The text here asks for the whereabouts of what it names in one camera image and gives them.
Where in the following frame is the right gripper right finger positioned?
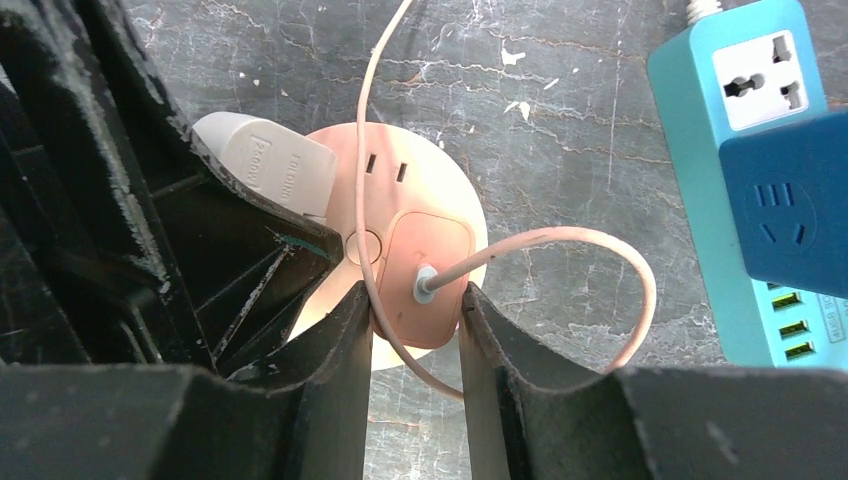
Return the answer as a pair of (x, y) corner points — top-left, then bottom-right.
(459, 285), (847, 479)

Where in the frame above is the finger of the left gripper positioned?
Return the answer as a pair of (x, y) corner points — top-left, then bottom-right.
(1, 1), (341, 377)

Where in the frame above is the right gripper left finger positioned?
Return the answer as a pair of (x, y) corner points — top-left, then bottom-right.
(1, 284), (372, 479)

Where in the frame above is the pink plug charger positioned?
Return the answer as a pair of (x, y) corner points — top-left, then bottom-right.
(377, 212), (475, 350)

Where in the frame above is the white folding plug adapter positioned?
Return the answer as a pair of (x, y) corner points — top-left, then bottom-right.
(193, 111), (338, 224)

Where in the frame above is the round pink power socket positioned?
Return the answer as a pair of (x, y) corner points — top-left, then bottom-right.
(290, 122), (488, 358)

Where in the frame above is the dark blue cube adapter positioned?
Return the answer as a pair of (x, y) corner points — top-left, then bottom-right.
(719, 110), (847, 298)

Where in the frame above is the teal power strip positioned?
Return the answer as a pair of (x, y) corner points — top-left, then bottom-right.
(647, 1), (847, 369)

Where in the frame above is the thin pink charger cable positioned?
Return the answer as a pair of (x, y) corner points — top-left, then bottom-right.
(354, 0), (658, 403)

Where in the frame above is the white coiled teal-strip cord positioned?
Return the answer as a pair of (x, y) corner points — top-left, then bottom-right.
(684, 0), (725, 26)

